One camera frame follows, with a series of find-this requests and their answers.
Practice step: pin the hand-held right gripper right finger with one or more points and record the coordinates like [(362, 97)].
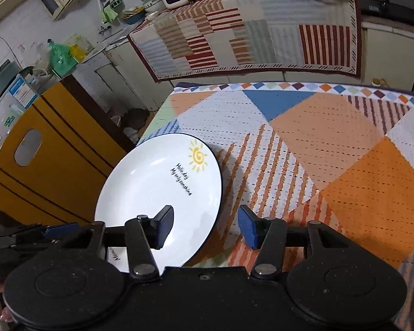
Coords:
[(247, 228)]

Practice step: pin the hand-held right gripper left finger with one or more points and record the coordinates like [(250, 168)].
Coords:
[(165, 227)]

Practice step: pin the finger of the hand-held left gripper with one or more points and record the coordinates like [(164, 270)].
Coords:
[(60, 230)]

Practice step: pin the white plate with sun print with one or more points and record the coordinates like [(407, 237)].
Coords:
[(151, 186)]

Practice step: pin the yellow wooden chair back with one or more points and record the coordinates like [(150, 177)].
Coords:
[(62, 151)]

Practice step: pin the dark pot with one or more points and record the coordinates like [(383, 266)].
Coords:
[(134, 119)]

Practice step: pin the colourful patchwork table blanket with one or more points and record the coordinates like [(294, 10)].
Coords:
[(331, 151)]

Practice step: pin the grey refrigerator with stickers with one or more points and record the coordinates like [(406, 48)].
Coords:
[(10, 110)]

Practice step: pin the cream base cabinet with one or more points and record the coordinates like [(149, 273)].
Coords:
[(124, 72), (393, 55)]

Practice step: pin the green plastic bag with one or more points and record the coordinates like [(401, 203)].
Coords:
[(60, 58)]

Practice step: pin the yellow packet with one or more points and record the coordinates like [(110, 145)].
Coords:
[(79, 45)]

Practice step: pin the small white jar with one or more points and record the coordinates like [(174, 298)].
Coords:
[(377, 82)]

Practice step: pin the striped patchwork counter cloth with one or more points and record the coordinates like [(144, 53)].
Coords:
[(248, 31)]

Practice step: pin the metal faucet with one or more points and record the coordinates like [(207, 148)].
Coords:
[(104, 30)]

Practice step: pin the blue bowl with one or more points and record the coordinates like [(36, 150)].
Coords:
[(134, 16)]

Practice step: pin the green cloth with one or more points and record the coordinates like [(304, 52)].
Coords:
[(109, 12)]

